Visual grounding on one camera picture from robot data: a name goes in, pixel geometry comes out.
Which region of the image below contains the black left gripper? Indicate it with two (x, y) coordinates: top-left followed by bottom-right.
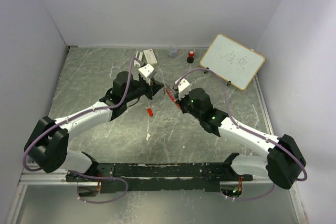
(124, 77), (165, 103)

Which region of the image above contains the red handled metal key holder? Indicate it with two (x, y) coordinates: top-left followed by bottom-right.
(164, 84), (181, 110)

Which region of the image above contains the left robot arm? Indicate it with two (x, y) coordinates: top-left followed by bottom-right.
(23, 71), (164, 182)

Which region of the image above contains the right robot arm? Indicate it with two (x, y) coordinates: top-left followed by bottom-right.
(174, 88), (307, 189)

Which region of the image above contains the red usb stick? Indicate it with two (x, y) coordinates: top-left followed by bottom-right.
(146, 106), (154, 117)

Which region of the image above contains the white green staple box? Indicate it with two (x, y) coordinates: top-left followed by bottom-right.
(143, 49), (158, 67)

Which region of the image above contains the white stapler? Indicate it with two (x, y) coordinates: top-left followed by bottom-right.
(133, 51), (143, 68)

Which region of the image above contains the clear paperclip jar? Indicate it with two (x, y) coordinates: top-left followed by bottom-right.
(168, 45), (178, 58)

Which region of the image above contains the red black stamp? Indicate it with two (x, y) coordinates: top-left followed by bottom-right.
(187, 50), (195, 63)

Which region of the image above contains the yellow framed whiteboard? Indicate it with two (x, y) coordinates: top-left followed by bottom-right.
(199, 34), (265, 90)

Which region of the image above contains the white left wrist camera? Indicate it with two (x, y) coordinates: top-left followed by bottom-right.
(138, 64), (155, 86)

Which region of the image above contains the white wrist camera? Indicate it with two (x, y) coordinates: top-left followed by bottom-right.
(177, 78), (191, 100)
(138, 64), (155, 86)

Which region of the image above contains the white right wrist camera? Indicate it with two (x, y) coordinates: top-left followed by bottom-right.
(177, 78), (191, 100)

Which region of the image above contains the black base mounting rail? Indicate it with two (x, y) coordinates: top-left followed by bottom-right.
(65, 163), (254, 195)

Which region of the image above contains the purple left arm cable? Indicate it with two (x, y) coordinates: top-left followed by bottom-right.
(22, 56), (141, 204)

